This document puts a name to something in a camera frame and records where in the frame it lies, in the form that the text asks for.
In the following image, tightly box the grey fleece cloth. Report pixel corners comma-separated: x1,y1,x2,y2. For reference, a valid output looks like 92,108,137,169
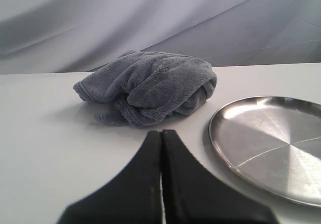
73,51,217,128

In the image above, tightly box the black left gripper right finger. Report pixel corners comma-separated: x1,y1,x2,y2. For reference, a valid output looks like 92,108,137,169
162,130,276,223

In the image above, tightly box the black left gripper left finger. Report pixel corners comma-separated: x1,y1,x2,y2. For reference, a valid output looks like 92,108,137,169
58,131,161,223

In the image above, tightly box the grey backdrop cloth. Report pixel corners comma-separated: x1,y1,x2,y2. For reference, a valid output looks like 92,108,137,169
1,0,320,74

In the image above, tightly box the round stainless steel plate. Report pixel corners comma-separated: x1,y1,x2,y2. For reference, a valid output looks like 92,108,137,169
208,96,320,208

